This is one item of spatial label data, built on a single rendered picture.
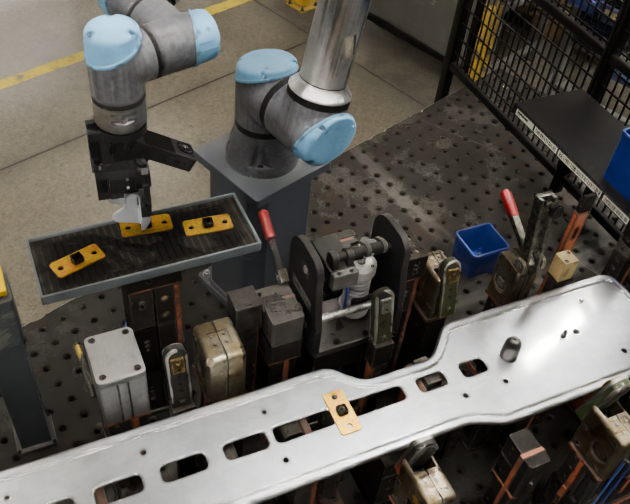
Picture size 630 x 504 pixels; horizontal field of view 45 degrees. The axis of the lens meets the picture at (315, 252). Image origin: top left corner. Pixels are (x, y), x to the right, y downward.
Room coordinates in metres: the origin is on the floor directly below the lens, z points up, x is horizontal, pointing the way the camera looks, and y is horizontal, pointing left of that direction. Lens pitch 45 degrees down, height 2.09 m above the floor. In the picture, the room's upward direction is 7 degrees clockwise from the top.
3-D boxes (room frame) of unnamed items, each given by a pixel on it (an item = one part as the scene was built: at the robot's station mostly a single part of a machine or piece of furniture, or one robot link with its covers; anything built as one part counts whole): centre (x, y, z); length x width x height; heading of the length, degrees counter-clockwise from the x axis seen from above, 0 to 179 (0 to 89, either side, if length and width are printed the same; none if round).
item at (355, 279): (0.93, -0.06, 0.94); 0.18 x 0.13 x 0.49; 119
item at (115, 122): (0.88, 0.30, 1.43); 0.08 x 0.08 x 0.05
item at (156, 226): (0.89, 0.28, 1.20); 0.08 x 0.04 x 0.01; 114
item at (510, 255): (1.08, -0.40, 0.88); 0.07 x 0.06 x 0.35; 29
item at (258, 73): (1.23, 0.13, 1.27); 0.13 x 0.12 x 0.14; 44
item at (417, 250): (1.00, -0.17, 0.91); 0.07 x 0.05 x 0.42; 29
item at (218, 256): (0.89, 0.29, 1.16); 0.37 x 0.14 x 0.02; 119
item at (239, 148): (1.24, 0.13, 1.15); 0.15 x 0.15 x 0.10
